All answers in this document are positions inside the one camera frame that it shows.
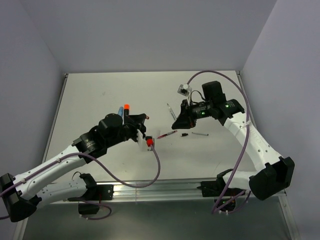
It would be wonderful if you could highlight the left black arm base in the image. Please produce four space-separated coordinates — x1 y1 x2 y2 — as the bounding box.
67 184 114 221

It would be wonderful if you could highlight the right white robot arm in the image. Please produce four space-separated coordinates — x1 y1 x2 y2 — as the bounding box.
171 81 295 201

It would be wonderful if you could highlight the black orange highlighter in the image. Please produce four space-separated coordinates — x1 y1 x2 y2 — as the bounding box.
123 104 130 118

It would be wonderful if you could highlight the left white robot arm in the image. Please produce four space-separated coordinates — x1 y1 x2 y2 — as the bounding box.
0 110 156 223

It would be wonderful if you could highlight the aluminium rail frame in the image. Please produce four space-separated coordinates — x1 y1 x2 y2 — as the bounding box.
14 71 301 240

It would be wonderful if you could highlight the blue highlighter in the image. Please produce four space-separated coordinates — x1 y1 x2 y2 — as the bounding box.
117 106 124 118

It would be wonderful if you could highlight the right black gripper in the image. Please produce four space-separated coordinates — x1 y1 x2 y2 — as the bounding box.
171 98 213 130

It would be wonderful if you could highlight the white black pen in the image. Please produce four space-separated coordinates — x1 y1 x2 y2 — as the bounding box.
192 132 209 136

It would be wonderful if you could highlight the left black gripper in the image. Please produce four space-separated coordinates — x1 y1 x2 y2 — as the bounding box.
105 113 146 148

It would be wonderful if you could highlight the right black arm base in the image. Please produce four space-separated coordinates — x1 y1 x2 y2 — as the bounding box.
197 168 242 213

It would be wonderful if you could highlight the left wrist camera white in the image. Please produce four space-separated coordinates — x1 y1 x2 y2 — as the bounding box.
137 130 155 152

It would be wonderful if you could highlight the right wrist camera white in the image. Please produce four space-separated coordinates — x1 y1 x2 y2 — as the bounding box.
177 83 192 106

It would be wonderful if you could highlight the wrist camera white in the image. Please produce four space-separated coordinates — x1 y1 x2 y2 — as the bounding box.
177 83 192 106
137 130 155 152

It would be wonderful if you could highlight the red pen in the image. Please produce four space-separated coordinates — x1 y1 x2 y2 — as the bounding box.
157 130 177 139

